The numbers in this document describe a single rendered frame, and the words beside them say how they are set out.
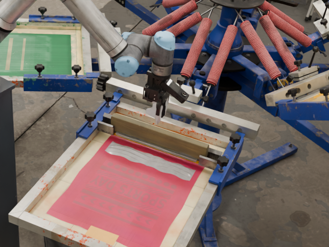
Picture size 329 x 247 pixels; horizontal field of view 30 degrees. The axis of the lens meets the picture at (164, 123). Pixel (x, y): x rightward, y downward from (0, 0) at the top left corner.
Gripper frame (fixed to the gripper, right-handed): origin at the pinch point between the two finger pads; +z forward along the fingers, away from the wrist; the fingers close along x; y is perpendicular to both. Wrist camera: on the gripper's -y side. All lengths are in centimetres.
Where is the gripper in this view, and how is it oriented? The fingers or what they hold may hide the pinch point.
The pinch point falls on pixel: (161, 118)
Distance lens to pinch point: 235.6
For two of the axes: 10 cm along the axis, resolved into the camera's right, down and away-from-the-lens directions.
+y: -9.2, -2.9, 2.5
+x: -3.7, 5.1, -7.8
